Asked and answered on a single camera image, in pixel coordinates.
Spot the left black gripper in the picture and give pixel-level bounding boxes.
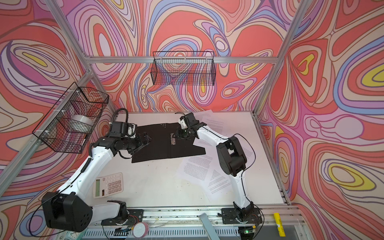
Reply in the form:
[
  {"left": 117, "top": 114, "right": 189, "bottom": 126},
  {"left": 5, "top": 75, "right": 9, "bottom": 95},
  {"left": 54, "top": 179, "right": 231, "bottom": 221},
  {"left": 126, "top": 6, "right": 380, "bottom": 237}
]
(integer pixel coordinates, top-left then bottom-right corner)
[{"left": 121, "top": 131, "right": 155, "bottom": 154}]

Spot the orange black file folder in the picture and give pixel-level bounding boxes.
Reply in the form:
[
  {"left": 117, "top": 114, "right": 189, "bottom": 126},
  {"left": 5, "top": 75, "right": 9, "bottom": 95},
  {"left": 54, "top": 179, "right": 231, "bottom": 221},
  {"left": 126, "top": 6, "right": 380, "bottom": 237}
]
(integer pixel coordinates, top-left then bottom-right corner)
[{"left": 132, "top": 123, "right": 206, "bottom": 163}]

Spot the printed paper sheet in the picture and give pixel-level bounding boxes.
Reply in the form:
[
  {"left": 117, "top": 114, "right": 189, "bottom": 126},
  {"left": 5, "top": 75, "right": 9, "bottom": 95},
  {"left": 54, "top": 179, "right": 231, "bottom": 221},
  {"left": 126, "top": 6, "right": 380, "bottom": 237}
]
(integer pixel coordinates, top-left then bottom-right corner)
[
  {"left": 193, "top": 139, "right": 255, "bottom": 161},
  {"left": 204, "top": 170, "right": 232, "bottom": 201},
  {"left": 177, "top": 155, "right": 213, "bottom": 186},
  {"left": 194, "top": 110, "right": 225, "bottom": 134}
]

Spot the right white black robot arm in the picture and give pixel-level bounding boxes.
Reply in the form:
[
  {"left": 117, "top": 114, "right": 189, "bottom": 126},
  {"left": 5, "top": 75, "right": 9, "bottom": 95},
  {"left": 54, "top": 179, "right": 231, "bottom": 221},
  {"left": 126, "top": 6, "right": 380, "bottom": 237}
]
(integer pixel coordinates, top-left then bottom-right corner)
[{"left": 176, "top": 118, "right": 255, "bottom": 222}]

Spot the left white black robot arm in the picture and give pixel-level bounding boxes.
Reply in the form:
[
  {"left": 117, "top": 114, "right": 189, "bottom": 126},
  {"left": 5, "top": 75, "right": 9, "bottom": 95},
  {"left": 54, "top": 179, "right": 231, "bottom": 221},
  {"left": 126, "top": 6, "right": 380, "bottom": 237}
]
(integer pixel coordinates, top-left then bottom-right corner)
[{"left": 42, "top": 133, "right": 152, "bottom": 233}]

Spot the pink white calculator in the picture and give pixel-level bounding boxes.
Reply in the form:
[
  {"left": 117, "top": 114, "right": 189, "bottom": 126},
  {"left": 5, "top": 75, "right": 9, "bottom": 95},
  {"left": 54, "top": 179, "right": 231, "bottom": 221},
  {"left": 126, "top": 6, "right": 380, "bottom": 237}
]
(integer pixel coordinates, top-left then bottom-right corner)
[{"left": 93, "top": 173, "right": 124, "bottom": 199}]

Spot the white tape roll in basket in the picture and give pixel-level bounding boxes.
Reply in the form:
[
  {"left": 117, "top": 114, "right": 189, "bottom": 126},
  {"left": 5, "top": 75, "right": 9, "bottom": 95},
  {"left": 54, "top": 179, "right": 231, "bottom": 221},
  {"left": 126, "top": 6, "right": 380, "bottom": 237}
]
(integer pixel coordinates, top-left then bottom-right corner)
[{"left": 68, "top": 115, "right": 94, "bottom": 134}]

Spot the pink tape roll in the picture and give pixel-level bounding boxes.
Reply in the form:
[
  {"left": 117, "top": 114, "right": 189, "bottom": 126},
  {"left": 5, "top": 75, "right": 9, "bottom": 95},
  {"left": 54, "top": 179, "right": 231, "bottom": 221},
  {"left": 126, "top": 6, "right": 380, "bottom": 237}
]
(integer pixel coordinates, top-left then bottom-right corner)
[{"left": 132, "top": 222, "right": 149, "bottom": 239}]

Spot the grey metal bar front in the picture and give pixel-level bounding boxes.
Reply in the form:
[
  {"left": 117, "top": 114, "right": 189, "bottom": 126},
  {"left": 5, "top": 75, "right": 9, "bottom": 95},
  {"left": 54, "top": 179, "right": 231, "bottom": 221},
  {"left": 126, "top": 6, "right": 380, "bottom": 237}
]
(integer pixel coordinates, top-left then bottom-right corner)
[{"left": 199, "top": 213, "right": 220, "bottom": 240}]

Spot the yellow marker pen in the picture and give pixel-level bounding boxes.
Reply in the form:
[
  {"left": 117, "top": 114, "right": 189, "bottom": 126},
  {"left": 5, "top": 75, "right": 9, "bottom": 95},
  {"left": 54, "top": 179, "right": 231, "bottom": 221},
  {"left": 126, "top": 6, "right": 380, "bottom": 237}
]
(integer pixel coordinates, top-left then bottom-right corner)
[{"left": 274, "top": 213, "right": 286, "bottom": 237}]

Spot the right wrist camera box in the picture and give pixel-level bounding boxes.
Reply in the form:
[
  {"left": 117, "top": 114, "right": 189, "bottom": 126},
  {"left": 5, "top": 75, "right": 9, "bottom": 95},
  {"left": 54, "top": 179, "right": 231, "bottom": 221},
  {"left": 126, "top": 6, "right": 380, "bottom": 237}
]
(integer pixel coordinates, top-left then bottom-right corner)
[{"left": 178, "top": 113, "right": 199, "bottom": 129}]

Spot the black wire basket back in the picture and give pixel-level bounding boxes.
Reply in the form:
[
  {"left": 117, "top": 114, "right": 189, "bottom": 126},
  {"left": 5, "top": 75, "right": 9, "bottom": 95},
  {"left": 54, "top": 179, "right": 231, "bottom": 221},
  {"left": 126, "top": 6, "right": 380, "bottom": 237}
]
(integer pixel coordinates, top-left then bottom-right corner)
[{"left": 151, "top": 51, "right": 216, "bottom": 86}]

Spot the black wire basket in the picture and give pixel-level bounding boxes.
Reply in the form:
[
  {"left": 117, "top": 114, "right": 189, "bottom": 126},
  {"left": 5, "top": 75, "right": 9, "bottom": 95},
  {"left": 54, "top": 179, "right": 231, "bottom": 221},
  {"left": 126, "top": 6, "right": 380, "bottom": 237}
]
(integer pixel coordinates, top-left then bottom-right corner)
[
  {"left": 32, "top": 83, "right": 109, "bottom": 154},
  {"left": 151, "top": 51, "right": 216, "bottom": 86}
]

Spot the black wire basket left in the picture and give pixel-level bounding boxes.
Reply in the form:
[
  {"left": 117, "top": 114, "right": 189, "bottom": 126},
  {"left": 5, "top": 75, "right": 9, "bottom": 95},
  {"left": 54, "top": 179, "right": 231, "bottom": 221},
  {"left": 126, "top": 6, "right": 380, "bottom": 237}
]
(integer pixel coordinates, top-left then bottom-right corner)
[{"left": 32, "top": 83, "right": 109, "bottom": 154}]

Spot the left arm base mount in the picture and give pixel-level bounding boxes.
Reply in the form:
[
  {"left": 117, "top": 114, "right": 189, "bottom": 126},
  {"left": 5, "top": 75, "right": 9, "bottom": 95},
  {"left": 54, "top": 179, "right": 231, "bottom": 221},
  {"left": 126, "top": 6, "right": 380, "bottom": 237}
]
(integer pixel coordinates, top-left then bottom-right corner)
[{"left": 101, "top": 209, "right": 144, "bottom": 227}]

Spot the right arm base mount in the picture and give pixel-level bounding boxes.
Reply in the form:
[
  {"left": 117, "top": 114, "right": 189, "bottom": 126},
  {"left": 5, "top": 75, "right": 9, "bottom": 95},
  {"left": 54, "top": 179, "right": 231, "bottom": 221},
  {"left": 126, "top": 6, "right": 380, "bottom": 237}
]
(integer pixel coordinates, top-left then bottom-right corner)
[{"left": 217, "top": 208, "right": 263, "bottom": 226}]

